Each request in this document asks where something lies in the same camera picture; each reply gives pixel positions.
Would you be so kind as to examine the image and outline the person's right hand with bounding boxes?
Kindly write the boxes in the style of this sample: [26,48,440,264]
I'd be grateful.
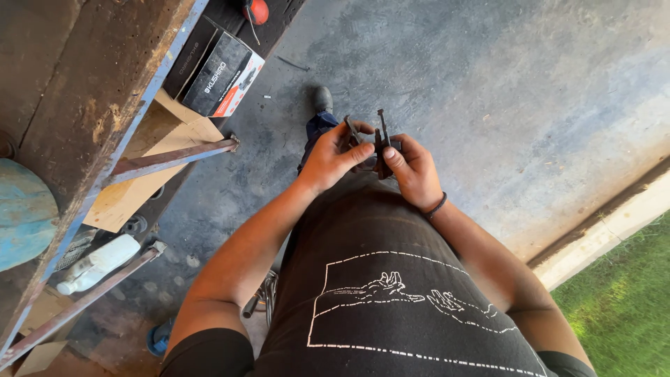
[382,133,447,213]

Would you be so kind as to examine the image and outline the person's left hand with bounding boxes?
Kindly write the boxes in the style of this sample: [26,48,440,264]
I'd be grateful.
[298,120,376,197]

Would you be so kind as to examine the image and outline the dark metal jaw puller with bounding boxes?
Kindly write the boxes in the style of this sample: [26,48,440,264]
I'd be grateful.
[343,108,404,181]

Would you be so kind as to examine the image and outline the dark blue trouser leg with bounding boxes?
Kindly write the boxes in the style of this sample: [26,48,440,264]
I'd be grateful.
[297,110,342,177]

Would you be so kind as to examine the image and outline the black wrist band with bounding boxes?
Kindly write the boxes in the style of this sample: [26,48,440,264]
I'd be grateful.
[423,191,449,221]

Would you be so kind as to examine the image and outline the dark grey shoe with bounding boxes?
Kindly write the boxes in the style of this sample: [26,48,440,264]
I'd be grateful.
[313,86,335,115]

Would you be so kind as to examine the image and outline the thin black stick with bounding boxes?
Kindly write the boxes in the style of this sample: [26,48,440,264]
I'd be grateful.
[275,54,311,72]

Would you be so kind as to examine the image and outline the black printed t-shirt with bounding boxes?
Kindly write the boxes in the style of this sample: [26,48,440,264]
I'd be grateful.
[159,169,598,377]

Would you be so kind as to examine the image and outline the black cardboard tool box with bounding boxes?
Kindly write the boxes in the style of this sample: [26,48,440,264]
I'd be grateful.
[163,15,266,118]

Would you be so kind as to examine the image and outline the red ear muff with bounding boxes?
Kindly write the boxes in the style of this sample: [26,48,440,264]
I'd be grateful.
[241,0,270,46]

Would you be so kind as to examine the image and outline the light plywood board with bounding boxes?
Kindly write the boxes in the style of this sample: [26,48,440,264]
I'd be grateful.
[83,88,225,234]

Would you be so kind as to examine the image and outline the concrete curb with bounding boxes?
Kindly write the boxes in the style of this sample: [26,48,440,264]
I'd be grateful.
[526,156,670,292]

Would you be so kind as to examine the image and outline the dark caster wheel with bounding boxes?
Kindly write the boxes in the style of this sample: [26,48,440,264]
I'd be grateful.
[120,214,149,237]

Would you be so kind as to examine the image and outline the white plastic bottle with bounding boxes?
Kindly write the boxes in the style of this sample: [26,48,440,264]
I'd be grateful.
[56,234,142,296]

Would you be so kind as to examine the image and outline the grey metal mesh grate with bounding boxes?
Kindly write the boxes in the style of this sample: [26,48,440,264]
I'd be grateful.
[54,229,98,272]

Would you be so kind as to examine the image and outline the blue round drum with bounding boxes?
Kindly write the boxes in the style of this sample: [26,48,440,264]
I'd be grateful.
[0,158,60,273]

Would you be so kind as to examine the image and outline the brown cardboard piece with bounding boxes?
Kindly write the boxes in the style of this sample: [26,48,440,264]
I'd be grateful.
[14,340,69,377]

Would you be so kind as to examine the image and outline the wooden workbench with blue frame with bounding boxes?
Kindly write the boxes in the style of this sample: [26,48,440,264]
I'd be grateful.
[0,0,307,372]

